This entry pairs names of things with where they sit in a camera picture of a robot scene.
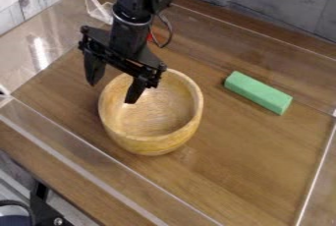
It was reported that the clear acrylic tray wall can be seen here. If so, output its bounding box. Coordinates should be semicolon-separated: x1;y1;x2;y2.
0;0;336;226

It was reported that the wooden bowl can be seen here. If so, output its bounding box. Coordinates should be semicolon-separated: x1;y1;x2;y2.
99;69;205;155

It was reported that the green rectangular block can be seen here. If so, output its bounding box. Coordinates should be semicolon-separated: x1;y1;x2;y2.
223;71;294;115

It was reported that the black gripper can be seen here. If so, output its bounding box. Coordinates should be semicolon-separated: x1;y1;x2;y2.
78;26;167;104

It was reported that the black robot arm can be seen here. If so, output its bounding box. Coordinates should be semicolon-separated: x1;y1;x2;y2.
79;0;173;104

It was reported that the black table clamp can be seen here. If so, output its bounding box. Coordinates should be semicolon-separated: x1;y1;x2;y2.
0;181;77;226

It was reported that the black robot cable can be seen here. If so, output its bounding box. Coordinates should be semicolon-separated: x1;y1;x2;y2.
149;12;175;49

